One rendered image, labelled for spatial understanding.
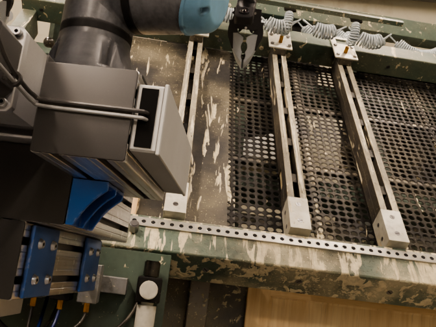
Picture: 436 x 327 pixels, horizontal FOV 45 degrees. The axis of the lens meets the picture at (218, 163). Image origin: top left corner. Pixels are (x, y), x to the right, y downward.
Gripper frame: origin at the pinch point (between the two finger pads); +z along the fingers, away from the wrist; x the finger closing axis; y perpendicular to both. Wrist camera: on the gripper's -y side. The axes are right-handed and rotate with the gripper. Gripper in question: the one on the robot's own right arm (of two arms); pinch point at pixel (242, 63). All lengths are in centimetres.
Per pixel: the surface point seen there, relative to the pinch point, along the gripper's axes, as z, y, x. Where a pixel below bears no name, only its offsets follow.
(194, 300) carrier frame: 70, -1, 7
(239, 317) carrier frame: 77, 5, -7
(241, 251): 48.1, -9.8, -5.1
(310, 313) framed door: 74, 7, -28
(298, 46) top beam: -1, 101, -20
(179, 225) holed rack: 44.1, -6.9, 12.2
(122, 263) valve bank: 52, -18, 25
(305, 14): -15, 148, -25
